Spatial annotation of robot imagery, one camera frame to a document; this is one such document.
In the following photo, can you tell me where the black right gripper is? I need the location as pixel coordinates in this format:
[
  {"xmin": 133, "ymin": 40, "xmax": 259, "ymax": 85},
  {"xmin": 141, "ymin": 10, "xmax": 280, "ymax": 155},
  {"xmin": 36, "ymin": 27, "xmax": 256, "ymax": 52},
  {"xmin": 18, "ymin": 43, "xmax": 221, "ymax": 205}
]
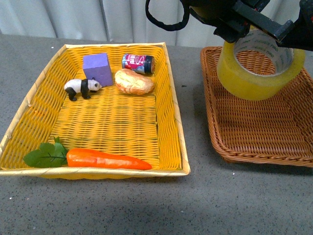
[{"xmin": 182, "ymin": 0, "xmax": 293, "ymax": 43}]

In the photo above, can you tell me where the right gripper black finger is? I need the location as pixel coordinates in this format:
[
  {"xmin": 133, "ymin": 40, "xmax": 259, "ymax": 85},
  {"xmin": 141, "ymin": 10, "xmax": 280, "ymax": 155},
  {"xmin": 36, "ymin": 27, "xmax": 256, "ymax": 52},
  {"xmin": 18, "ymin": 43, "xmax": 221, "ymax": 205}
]
[{"xmin": 278, "ymin": 0, "xmax": 313, "ymax": 51}]

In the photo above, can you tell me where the yellowish clear tape roll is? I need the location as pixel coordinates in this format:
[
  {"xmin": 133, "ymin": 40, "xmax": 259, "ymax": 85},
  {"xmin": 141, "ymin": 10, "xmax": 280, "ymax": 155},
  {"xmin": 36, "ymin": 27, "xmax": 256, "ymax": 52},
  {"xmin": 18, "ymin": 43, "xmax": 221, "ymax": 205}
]
[{"xmin": 217, "ymin": 29, "xmax": 305, "ymax": 100}]

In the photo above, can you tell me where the brown wicker basket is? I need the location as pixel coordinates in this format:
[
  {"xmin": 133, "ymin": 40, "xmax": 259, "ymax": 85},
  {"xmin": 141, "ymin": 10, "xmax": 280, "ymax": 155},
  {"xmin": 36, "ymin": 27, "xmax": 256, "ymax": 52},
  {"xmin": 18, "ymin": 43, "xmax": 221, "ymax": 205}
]
[{"xmin": 200, "ymin": 47, "xmax": 313, "ymax": 167}]

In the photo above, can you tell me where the yellow woven basket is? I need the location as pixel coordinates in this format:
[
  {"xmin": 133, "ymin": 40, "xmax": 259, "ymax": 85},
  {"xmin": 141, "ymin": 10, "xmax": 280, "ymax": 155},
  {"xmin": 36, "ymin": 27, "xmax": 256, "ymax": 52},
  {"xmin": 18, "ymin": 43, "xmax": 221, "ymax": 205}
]
[{"xmin": 0, "ymin": 42, "xmax": 190, "ymax": 180}]

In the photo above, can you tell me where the small red labelled jar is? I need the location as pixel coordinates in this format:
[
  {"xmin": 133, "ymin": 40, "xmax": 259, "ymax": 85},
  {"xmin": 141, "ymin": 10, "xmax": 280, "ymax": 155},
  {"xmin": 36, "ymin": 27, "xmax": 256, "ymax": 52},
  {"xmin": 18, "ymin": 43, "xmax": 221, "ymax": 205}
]
[{"xmin": 122, "ymin": 53, "xmax": 155, "ymax": 74}]

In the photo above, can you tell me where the toy bread roll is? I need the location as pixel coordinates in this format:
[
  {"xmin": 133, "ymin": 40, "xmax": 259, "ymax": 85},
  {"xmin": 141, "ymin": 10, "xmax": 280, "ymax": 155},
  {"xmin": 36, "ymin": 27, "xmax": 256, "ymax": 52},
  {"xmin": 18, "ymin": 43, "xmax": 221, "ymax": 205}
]
[{"xmin": 114, "ymin": 69, "xmax": 154, "ymax": 95}]

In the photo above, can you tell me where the purple foam block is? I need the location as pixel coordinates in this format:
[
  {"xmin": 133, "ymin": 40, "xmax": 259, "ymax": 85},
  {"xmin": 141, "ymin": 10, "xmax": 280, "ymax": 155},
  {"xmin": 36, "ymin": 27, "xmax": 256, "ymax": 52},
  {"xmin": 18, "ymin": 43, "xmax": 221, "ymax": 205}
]
[{"xmin": 83, "ymin": 53, "xmax": 113, "ymax": 87}]

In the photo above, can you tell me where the toy panda figurine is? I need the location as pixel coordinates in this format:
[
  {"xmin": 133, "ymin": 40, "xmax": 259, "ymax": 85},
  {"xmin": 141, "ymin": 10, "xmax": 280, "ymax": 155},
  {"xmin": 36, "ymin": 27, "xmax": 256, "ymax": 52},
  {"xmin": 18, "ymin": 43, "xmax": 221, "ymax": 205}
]
[{"xmin": 64, "ymin": 79, "xmax": 102, "ymax": 101}]

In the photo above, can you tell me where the toy orange carrot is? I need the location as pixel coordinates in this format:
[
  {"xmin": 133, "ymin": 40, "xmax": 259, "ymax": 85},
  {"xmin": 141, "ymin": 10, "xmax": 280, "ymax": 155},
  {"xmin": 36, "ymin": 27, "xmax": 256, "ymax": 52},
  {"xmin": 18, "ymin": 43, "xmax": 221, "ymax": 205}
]
[{"xmin": 23, "ymin": 137, "xmax": 152, "ymax": 170}]

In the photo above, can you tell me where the black sleeved cable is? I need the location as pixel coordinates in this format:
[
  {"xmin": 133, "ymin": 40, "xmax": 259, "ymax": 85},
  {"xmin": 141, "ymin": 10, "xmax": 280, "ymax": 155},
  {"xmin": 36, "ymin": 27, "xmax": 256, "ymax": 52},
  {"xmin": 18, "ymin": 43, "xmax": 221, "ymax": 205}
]
[{"xmin": 145, "ymin": 0, "xmax": 191, "ymax": 32}]

